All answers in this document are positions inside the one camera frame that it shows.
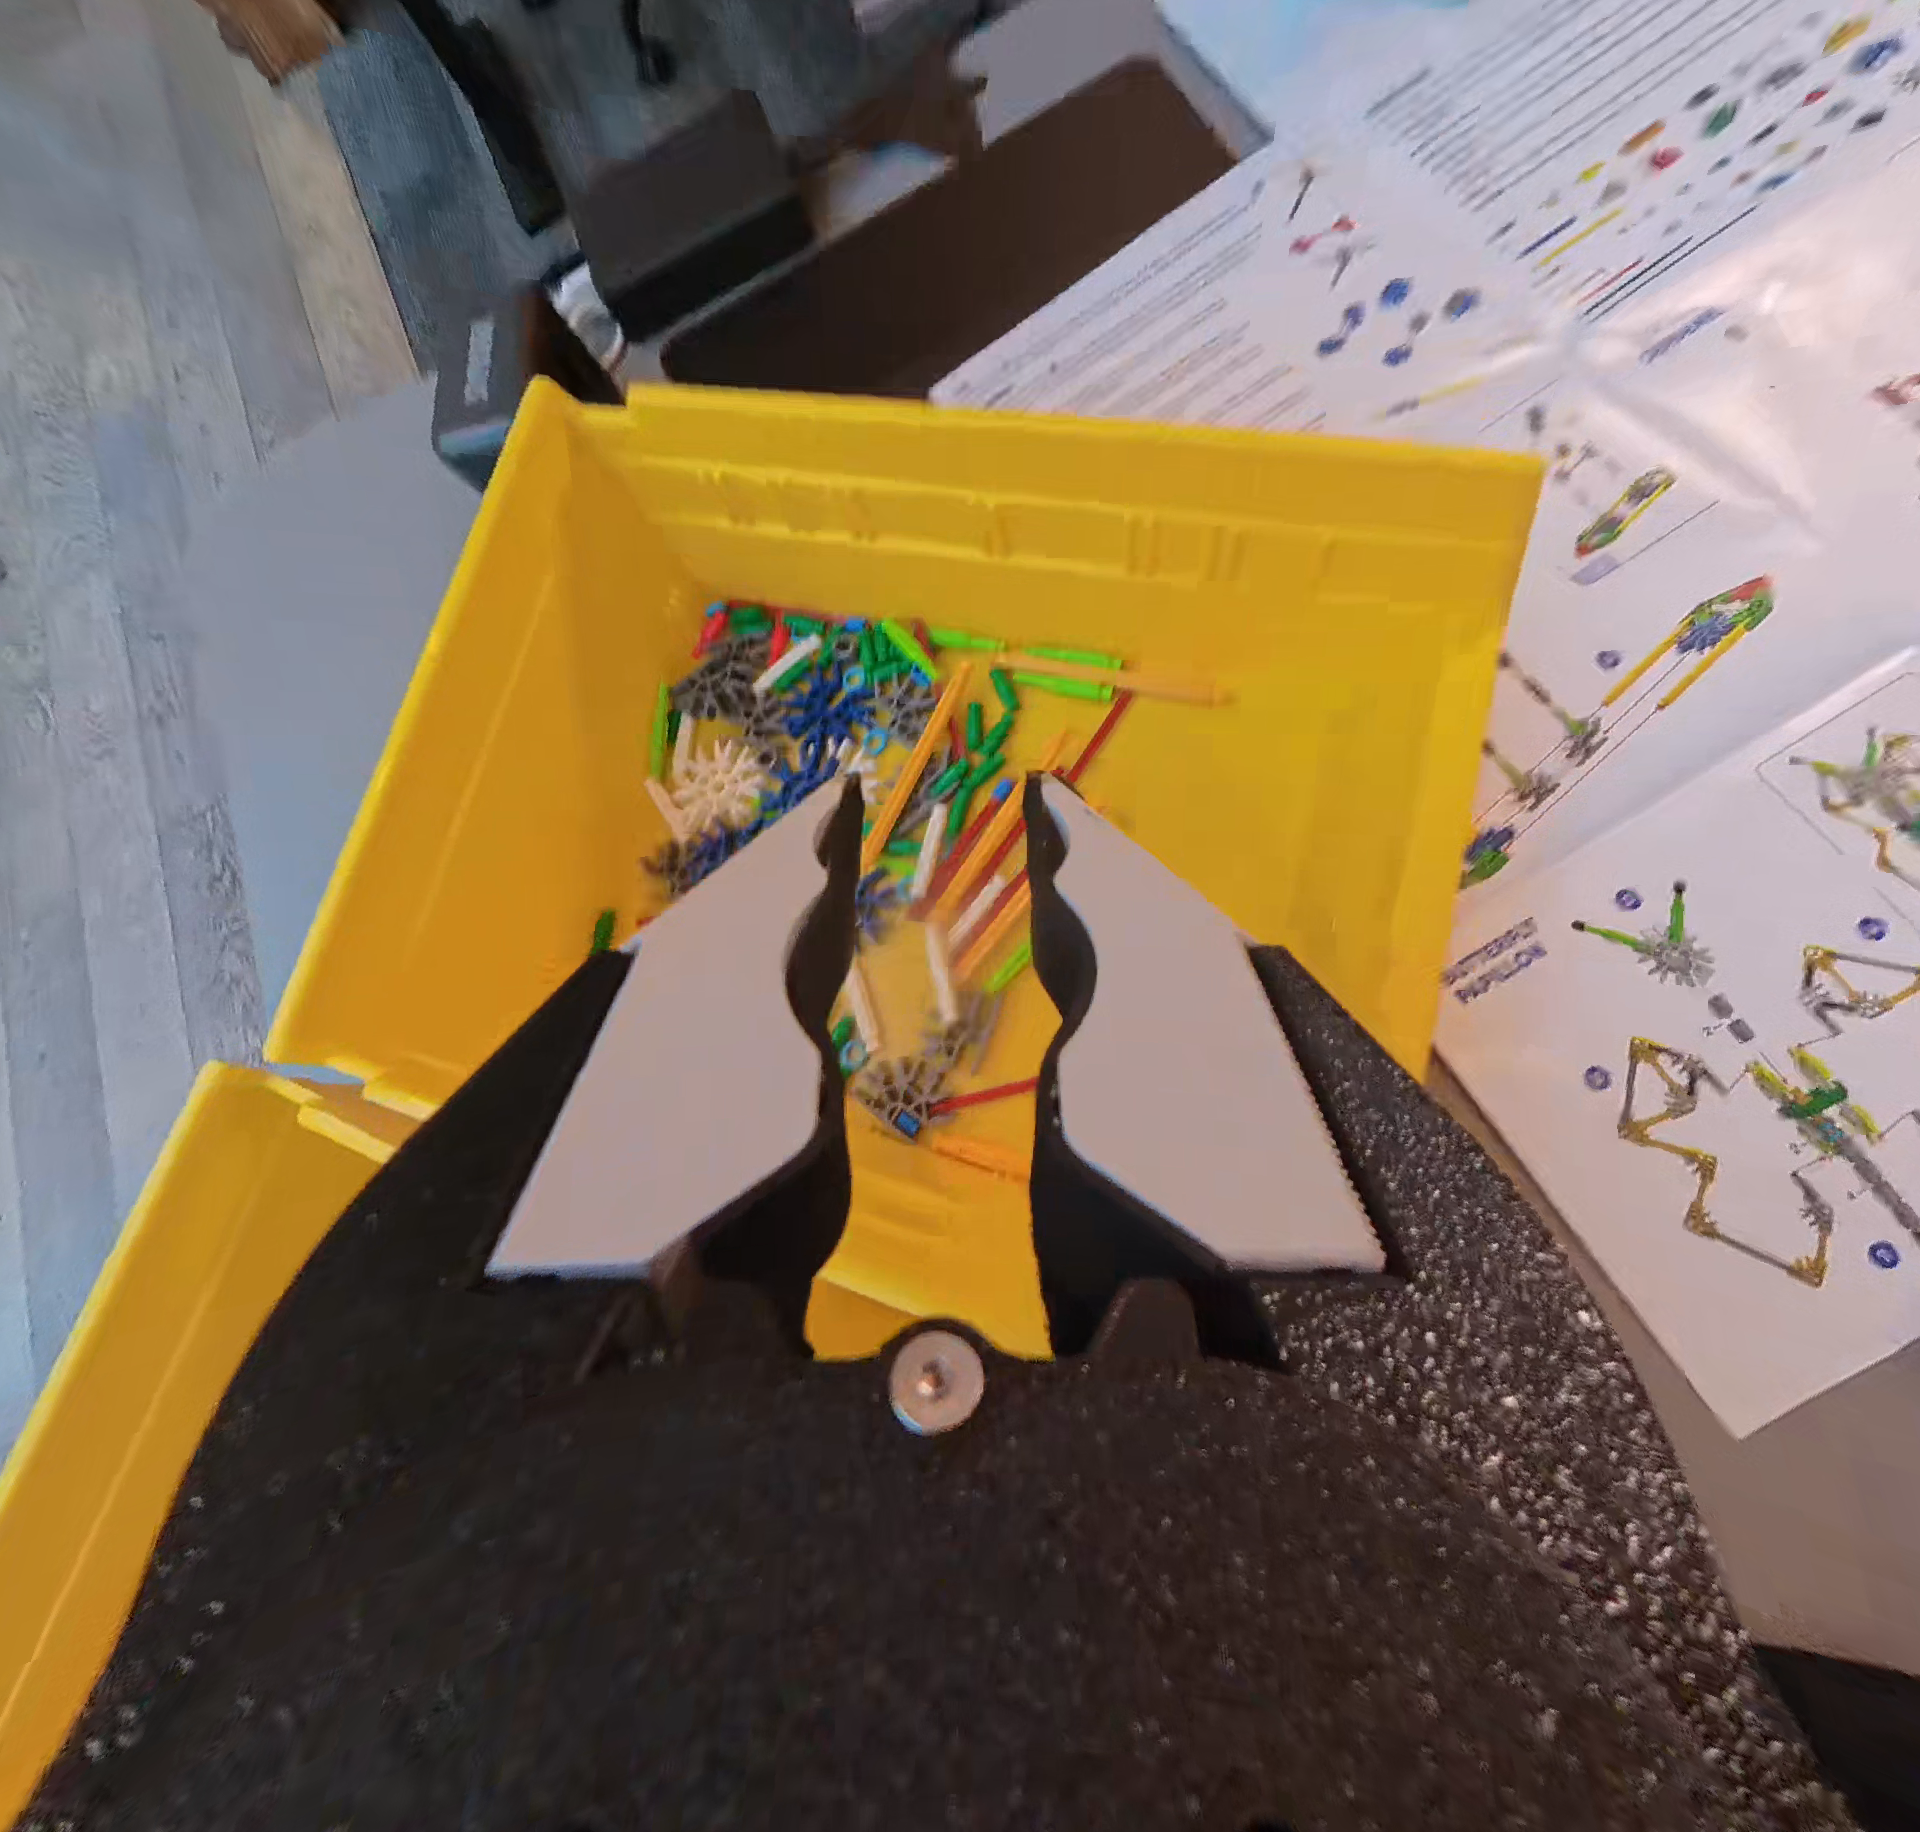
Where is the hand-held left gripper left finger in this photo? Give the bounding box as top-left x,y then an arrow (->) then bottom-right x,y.
486,781 -> 866,1348

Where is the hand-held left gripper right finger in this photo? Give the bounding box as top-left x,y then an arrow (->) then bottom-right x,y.
1021,777 -> 1389,1348

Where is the yellow plastic bin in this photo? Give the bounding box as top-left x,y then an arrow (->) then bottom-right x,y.
0,1062 -> 428,1789
265,378 -> 1548,1361

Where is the pile of loose toy pieces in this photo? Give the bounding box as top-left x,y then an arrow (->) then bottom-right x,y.
585,601 -> 1232,1144

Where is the white instruction sheet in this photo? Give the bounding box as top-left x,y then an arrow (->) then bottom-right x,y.
931,0 -> 1920,1445

